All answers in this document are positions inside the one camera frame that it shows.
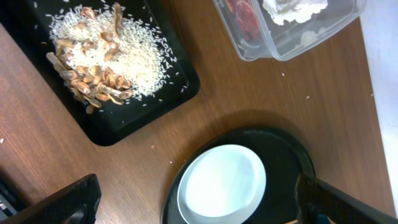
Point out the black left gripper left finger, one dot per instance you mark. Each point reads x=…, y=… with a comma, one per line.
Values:
x=75, y=203

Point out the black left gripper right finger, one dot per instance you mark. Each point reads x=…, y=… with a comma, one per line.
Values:
x=319, y=202

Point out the wooden chopstick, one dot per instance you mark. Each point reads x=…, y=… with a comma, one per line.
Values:
x=293, y=222

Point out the white dinner plate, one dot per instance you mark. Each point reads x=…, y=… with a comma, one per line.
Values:
x=224, y=184

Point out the rice and shell leftovers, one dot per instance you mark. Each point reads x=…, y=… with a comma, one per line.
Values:
x=103, y=56

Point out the white tissue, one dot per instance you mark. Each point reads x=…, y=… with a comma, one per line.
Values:
x=293, y=10

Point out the red snack wrapper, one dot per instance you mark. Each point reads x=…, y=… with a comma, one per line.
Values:
x=245, y=17

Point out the clear plastic waste bin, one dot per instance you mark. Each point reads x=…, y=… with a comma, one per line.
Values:
x=292, y=39

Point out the black rectangular waste tray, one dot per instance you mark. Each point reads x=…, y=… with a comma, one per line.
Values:
x=26, y=23

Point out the round black serving tray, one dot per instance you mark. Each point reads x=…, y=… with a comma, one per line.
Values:
x=284, y=158

